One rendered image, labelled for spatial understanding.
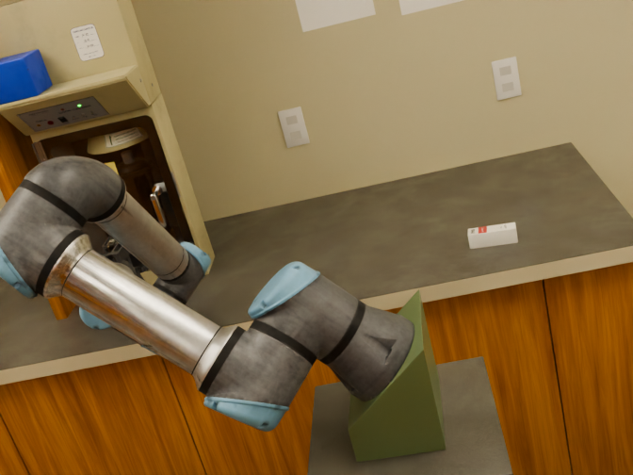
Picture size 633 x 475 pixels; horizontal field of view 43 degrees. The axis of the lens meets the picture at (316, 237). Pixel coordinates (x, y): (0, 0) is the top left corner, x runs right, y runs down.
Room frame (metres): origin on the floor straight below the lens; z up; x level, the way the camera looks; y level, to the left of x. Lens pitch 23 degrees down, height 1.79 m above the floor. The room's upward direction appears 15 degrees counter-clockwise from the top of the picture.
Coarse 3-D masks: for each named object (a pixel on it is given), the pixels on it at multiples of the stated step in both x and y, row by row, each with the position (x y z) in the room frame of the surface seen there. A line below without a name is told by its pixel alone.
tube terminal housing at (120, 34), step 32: (32, 0) 1.98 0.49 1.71; (64, 0) 1.97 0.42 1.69; (96, 0) 1.96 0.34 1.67; (128, 0) 2.04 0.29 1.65; (0, 32) 2.00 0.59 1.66; (32, 32) 1.98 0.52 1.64; (64, 32) 1.97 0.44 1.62; (128, 32) 1.96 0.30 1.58; (64, 64) 1.98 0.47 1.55; (96, 64) 1.97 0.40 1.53; (128, 64) 1.96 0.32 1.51; (160, 96) 2.04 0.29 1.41; (64, 128) 1.99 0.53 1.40; (160, 128) 1.96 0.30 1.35; (192, 192) 2.05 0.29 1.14; (192, 224) 1.96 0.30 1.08
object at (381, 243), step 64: (384, 192) 2.19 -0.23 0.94; (448, 192) 2.06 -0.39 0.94; (512, 192) 1.95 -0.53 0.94; (576, 192) 1.84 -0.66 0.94; (256, 256) 1.98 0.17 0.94; (320, 256) 1.87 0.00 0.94; (384, 256) 1.77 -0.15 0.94; (448, 256) 1.68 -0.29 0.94; (512, 256) 1.60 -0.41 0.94; (576, 256) 1.53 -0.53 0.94; (0, 320) 2.02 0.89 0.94; (64, 320) 1.91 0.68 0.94; (0, 384) 1.73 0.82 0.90
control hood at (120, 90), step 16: (80, 80) 1.94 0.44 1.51; (96, 80) 1.87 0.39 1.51; (112, 80) 1.84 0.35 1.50; (128, 80) 1.85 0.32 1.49; (48, 96) 1.87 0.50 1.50; (64, 96) 1.87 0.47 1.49; (80, 96) 1.87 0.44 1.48; (96, 96) 1.88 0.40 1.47; (112, 96) 1.88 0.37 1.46; (128, 96) 1.89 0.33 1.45; (144, 96) 1.92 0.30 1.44; (0, 112) 1.89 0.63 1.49; (16, 112) 1.90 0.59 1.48; (112, 112) 1.93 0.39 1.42
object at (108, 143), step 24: (144, 120) 1.94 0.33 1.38; (48, 144) 1.98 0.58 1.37; (72, 144) 1.97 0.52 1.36; (96, 144) 1.96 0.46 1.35; (120, 144) 1.96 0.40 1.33; (144, 144) 1.95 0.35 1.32; (120, 168) 1.96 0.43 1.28; (144, 168) 1.95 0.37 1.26; (168, 168) 1.94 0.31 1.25; (144, 192) 1.95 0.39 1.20; (168, 192) 1.94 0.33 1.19; (168, 216) 1.95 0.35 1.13; (96, 240) 1.98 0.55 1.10; (192, 240) 1.94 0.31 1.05
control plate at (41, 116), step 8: (64, 104) 1.89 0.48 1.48; (72, 104) 1.89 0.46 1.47; (80, 104) 1.89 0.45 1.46; (88, 104) 1.89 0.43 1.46; (96, 104) 1.90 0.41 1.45; (32, 112) 1.90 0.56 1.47; (40, 112) 1.90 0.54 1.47; (48, 112) 1.91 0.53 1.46; (56, 112) 1.91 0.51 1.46; (64, 112) 1.91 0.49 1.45; (72, 112) 1.91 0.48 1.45; (80, 112) 1.92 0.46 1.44; (88, 112) 1.92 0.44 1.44; (96, 112) 1.92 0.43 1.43; (104, 112) 1.93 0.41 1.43; (24, 120) 1.92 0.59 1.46; (32, 120) 1.92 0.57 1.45; (40, 120) 1.93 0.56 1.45; (48, 120) 1.93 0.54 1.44; (56, 120) 1.93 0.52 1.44; (72, 120) 1.94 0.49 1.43; (80, 120) 1.94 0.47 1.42; (32, 128) 1.95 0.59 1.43; (40, 128) 1.95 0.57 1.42; (48, 128) 1.96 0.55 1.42
